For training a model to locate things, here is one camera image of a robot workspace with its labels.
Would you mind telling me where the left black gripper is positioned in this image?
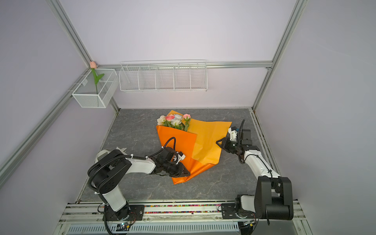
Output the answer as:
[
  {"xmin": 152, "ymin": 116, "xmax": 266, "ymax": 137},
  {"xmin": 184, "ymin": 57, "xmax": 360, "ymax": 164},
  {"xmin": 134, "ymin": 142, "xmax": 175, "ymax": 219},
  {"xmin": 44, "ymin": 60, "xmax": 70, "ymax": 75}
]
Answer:
[{"xmin": 163, "ymin": 162, "xmax": 191, "ymax": 178}]

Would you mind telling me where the orange wrapping paper sheet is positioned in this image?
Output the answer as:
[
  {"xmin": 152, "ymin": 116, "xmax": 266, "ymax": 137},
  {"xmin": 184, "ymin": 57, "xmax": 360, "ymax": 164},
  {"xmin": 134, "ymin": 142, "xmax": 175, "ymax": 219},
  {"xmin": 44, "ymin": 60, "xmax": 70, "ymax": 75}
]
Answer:
[{"xmin": 156, "ymin": 110, "xmax": 232, "ymax": 185}]

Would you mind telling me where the light pink rose fake flower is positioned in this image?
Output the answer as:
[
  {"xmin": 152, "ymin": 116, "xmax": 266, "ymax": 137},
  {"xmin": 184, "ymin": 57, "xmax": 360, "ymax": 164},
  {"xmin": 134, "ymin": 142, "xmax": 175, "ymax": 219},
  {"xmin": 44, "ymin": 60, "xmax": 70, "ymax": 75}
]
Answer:
[{"xmin": 182, "ymin": 114, "xmax": 191, "ymax": 132}]

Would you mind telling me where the white rose fake flower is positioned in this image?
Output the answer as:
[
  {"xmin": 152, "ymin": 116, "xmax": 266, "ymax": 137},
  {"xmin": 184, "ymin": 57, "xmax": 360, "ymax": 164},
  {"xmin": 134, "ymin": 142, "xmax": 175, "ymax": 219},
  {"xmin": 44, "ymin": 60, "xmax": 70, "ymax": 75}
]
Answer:
[{"xmin": 170, "ymin": 114, "xmax": 183, "ymax": 130}]

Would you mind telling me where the dark pink rose fake flower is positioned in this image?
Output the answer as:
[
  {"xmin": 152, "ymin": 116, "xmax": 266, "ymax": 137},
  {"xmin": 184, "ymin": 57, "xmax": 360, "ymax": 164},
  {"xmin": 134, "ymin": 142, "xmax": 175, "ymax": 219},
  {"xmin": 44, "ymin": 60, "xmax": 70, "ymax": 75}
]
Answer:
[{"xmin": 164, "ymin": 115, "xmax": 176, "ymax": 127}]

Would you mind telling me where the cream rose fake flower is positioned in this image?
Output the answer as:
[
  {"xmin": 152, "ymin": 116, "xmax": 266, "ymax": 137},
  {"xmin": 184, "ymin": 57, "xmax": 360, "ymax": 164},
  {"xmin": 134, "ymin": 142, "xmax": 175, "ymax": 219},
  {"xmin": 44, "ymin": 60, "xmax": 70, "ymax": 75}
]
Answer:
[{"xmin": 157, "ymin": 116, "xmax": 166, "ymax": 126}]

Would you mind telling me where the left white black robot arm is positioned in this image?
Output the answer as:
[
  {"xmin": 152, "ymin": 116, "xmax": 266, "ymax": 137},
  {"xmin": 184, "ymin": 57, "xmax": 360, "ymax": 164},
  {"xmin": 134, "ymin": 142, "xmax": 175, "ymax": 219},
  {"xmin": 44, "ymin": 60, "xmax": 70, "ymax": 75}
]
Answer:
[{"xmin": 87, "ymin": 147, "xmax": 191, "ymax": 220}]

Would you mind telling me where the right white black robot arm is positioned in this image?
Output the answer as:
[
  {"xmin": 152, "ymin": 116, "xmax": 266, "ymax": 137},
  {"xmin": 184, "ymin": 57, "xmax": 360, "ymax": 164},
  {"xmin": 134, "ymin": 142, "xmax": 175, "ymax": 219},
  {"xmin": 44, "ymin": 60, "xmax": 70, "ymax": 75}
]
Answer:
[{"xmin": 216, "ymin": 137, "xmax": 294, "ymax": 220}]

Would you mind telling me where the pink tulip fake flower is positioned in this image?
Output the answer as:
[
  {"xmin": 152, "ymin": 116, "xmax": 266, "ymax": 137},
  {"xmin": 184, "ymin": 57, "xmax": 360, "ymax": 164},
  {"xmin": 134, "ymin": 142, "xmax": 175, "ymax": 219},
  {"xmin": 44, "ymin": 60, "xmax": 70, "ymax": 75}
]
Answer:
[{"xmin": 90, "ymin": 61, "xmax": 104, "ymax": 95}]

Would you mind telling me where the white ribbon strip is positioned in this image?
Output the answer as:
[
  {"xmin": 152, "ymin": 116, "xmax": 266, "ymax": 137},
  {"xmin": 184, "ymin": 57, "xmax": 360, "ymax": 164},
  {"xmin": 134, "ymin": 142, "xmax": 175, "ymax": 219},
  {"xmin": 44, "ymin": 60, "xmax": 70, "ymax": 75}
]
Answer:
[{"xmin": 95, "ymin": 146, "xmax": 128, "ymax": 162}]

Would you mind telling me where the white mesh corner basket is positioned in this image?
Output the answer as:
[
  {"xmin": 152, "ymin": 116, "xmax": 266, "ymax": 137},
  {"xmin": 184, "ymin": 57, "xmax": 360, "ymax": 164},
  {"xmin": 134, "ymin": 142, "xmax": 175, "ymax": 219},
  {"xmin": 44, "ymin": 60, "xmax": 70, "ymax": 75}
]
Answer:
[{"xmin": 72, "ymin": 69, "xmax": 119, "ymax": 108}]

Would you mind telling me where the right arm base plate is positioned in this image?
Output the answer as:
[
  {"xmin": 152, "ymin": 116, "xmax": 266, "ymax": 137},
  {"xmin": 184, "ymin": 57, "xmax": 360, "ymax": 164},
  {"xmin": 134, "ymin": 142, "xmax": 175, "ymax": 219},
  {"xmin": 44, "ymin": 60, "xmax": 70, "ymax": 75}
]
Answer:
[{"xmin": 218, "ymin": 203, "xmax": 258, "ymax": 219}]

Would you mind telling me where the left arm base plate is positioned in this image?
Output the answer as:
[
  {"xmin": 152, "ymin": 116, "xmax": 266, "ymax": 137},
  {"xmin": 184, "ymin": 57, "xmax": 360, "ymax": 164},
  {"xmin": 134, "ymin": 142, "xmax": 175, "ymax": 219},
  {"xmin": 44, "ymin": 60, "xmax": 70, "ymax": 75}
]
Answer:
[{"xmin": 104, "ymin": 204, "xmax": 145, "ymax": 221}]

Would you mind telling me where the white wire wall basket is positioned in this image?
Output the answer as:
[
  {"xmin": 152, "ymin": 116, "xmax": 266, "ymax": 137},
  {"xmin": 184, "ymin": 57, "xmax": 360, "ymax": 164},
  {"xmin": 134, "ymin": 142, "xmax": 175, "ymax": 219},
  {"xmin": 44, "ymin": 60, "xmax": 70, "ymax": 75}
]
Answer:
[{"xmin": 119, "ymin": 60, "xmax": 208, "ymax": 92}]

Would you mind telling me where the aluminium front rail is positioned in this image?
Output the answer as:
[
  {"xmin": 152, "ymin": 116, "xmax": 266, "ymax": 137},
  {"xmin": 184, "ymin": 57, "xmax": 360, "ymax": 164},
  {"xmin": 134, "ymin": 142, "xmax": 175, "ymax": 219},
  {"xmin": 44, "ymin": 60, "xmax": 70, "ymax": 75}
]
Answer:
[{"xmin": 58, "ymin": 200, "xmax": 306, "ymax": 224}]

